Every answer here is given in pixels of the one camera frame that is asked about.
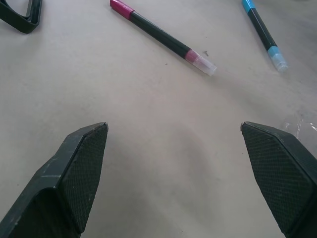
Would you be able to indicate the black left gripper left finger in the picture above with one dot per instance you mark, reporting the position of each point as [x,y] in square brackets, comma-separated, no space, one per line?
[62,178]

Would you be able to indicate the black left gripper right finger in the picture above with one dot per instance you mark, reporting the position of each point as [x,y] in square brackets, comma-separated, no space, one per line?
[280,168]

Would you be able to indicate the blue and black marker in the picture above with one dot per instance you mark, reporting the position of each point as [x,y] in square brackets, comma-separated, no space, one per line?
[262,32]

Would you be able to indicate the black plastic frame object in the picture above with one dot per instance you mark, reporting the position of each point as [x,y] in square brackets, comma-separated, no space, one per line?
[23,21]

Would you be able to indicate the pink and black marker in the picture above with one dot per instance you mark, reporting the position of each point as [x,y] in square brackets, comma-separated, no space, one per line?
[158,36]

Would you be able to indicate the clear plastic wrapper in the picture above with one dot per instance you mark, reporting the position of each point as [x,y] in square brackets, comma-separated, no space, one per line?
[301,127]

